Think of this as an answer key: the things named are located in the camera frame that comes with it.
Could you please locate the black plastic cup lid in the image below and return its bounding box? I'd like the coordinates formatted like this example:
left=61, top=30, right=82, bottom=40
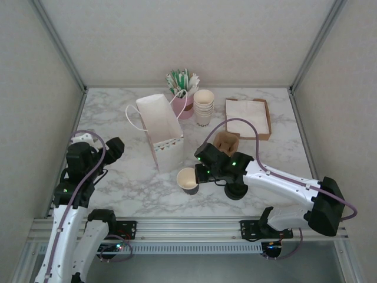
left=224, top=182, right=248, bottom=200

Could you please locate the aluminium frame post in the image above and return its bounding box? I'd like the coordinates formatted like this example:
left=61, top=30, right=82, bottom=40
left=290, top=0, right=348, bottom=94
left=29, top=0, right=88, bottom=92

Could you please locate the brown cardboard napkin tray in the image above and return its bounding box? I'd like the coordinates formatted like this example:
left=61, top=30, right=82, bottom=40
left=225, top=98, right=273, bottom=142

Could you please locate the aluminium table side rail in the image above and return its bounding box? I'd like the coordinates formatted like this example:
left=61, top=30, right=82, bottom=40
left=47, top=88, right=88, bottom=219
left=288, top=88, right=329, bottom=218

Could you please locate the dark paper coffee cup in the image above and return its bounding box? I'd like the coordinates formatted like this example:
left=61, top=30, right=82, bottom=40
left=176, top=167, right=200, bottom=196

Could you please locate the pink cylindrical holder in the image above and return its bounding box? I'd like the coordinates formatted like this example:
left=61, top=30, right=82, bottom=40
left=171, top=88, right=197, bottom=120

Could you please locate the brown cardboard cup carrier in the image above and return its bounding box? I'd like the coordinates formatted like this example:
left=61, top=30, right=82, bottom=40
left=213, top=131, right=240, bottom=157

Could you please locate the white floral paper gift bag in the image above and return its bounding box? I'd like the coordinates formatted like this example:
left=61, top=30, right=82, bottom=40
left=125, top=90, right=189, bottom=175

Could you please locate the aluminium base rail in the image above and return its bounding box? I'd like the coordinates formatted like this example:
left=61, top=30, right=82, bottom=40
left=29, top=216, right=350, bottom=242

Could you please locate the grey slotted cable duct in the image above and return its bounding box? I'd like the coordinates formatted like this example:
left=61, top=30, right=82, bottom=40
left=38, top=243, right=263, bottom=255

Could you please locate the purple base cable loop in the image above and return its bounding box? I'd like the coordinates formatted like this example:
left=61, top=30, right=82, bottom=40
left=260, top=226, right=304, bottom=262
left=98, top=234, right=134, bottom=263

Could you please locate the green white striped stick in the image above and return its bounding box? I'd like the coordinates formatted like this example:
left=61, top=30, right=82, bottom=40
left=181, top=68, right=191, bottom=91
left=172, top=69, right=183, bottom=92
left=166, top=73, right=177, bottom=94

